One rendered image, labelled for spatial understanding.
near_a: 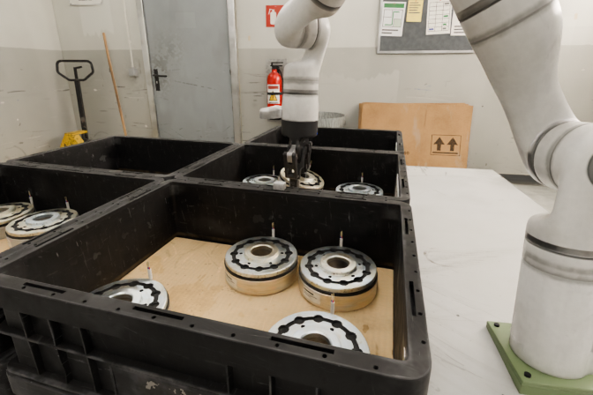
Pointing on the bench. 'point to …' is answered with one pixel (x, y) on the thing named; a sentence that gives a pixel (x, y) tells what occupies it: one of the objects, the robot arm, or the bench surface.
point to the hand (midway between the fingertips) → (297, 184)
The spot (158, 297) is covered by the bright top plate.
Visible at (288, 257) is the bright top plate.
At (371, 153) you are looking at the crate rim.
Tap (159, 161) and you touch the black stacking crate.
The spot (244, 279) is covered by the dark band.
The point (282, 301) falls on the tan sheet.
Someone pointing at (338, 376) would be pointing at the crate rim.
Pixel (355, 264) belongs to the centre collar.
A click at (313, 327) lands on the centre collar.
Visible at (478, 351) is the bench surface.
